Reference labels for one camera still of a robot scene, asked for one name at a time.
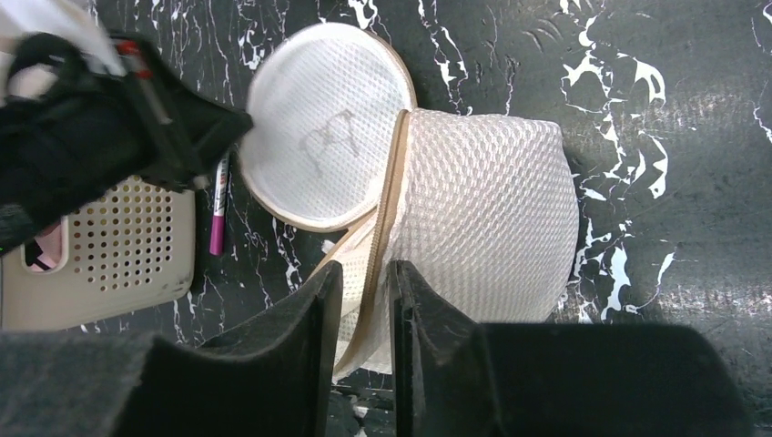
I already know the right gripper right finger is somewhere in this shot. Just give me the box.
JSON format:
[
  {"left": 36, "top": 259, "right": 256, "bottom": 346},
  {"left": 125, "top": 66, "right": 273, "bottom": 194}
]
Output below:
[{"left": 389, "top": 260, "right": 755, "bottom": 436}]

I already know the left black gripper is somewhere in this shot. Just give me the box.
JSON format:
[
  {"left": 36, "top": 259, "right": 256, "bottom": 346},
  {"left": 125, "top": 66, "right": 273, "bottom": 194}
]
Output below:
[{"left": 1, "top": 32, "right": 253, "bottom": 251}]

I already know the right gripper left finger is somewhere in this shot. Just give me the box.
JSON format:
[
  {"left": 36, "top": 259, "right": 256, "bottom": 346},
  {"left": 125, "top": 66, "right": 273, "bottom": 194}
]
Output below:
[{"left": 1, "top": 261, "right": 343, "bottom": 436}]

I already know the pink bra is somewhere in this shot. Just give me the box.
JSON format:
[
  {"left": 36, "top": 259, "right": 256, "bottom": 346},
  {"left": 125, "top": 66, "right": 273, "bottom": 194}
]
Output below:
[{"left": 24, "top": 222, "right": 63, "bottom": 273}]

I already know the cream plastic laundry basket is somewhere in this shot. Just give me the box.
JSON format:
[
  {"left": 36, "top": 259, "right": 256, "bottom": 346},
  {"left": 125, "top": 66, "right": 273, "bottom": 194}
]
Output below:
[{"left": 1, "top": 177, "right": 196, "bottom": 330}]

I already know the white mesh laundry bag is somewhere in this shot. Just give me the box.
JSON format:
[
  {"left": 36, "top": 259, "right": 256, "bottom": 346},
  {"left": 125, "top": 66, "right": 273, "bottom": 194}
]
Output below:
[{"left": 239, "top": 23, "right": 579, "bottom": 380}]

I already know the pink marker pen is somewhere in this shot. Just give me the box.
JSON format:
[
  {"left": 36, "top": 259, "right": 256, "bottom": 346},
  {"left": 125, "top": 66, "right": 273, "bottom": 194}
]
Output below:
[{"left": 209, "top": 154, "right": 229, "bottom": 256}]

